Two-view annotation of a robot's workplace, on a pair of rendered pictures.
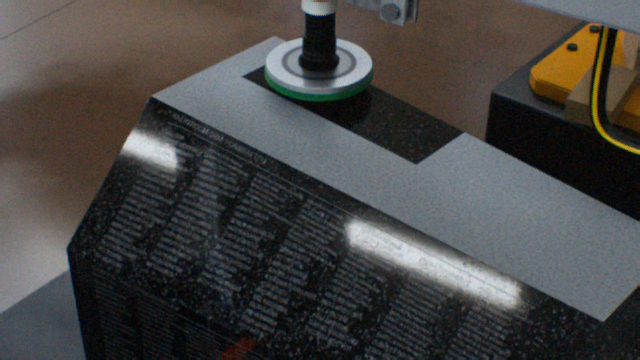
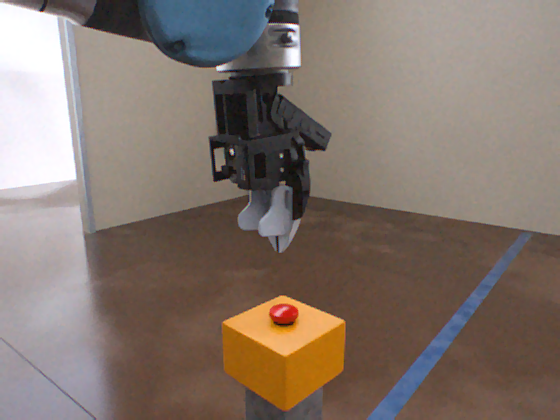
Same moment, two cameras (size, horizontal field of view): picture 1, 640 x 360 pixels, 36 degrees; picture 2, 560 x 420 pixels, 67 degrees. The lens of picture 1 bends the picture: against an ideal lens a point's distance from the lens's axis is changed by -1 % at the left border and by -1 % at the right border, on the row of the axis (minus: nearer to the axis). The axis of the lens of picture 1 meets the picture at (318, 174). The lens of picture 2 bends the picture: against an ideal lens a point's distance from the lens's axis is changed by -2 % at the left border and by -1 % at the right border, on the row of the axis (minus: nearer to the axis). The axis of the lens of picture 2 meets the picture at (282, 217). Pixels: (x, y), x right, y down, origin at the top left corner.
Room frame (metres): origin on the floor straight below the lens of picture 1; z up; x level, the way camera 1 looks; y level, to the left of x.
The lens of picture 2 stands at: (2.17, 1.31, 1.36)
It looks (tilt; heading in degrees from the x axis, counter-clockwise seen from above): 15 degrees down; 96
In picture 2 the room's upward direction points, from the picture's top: straight up
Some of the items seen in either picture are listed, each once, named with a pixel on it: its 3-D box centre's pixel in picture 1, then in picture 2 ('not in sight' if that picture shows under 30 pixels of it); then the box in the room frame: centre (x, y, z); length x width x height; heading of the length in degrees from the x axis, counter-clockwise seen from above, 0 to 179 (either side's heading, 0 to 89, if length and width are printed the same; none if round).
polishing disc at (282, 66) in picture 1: (319, 64); not in sight; (1.77, 0.00, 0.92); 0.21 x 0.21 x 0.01
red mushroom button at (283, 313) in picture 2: not in sight; (283, 313); (2.12, 1.82, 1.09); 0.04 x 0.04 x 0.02
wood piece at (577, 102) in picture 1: (601, 94); not in sight; (1.86, -0.61, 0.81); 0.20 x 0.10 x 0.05; 150
